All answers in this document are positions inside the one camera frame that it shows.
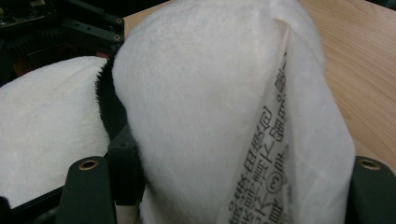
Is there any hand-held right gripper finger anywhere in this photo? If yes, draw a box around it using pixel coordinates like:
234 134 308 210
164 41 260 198
106 124 147 207

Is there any black and white panda plush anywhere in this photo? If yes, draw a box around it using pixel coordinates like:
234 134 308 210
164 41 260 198
0 0 357 224

